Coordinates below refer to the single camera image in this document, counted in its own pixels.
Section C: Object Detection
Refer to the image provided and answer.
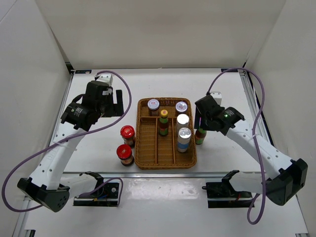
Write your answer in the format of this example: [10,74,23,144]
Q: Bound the yellow-cap chili bottle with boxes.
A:
[158,109,169,136]
[195,128,207,145]

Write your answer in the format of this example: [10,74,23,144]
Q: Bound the silver-cap pepper shaker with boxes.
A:
[177,127,192,153]
[176,114,190,131]

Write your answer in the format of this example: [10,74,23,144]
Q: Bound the white-lid spice jar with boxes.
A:
[147,99,160,117]
[175,101,188,115]

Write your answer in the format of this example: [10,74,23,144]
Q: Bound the red-lid sauce jar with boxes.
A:
[120,125,135,148]
[117,144,134,166]

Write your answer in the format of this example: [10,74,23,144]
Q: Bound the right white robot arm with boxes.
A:
[194,94,308,206]

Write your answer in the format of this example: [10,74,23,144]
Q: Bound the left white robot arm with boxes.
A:
[17,74,124,212]

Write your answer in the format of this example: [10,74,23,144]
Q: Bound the brown wicker divided basket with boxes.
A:
[134,97,197,170]

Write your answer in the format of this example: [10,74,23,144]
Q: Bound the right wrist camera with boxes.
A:
[210,91,222,106]

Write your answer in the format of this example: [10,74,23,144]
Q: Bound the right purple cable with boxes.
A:
[206,68,267,225]

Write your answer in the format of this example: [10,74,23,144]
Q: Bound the purple cable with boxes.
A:
[1,70,132,213]
[206,68,267,225]

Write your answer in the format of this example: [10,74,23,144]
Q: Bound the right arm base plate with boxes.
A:
[201,176,253,208]

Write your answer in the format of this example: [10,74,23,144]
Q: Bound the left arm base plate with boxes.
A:
[73,171,123,207]

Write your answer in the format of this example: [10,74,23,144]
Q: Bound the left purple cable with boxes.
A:
[1,70,132,213]

